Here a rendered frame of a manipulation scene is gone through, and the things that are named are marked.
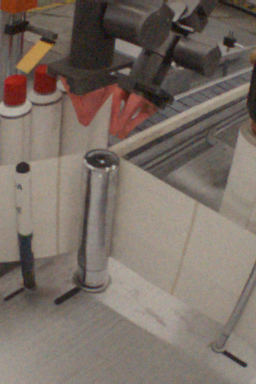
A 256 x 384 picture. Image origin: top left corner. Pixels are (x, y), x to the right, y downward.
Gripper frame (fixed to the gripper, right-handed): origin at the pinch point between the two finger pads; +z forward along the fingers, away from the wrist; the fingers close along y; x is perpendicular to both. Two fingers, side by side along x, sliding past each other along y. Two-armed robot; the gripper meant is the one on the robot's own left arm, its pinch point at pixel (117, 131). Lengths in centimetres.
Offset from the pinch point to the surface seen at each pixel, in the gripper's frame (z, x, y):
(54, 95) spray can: -0.7, -18.0, -0.8
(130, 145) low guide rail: 1.1, 2.2, 1.9
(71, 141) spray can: 4.2, -9.4, -0.7
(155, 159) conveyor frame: 1.4, 10.2, 3.0
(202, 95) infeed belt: -16.1, 28.8, -2.5
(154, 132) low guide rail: -2.7, 6.8, 2.4
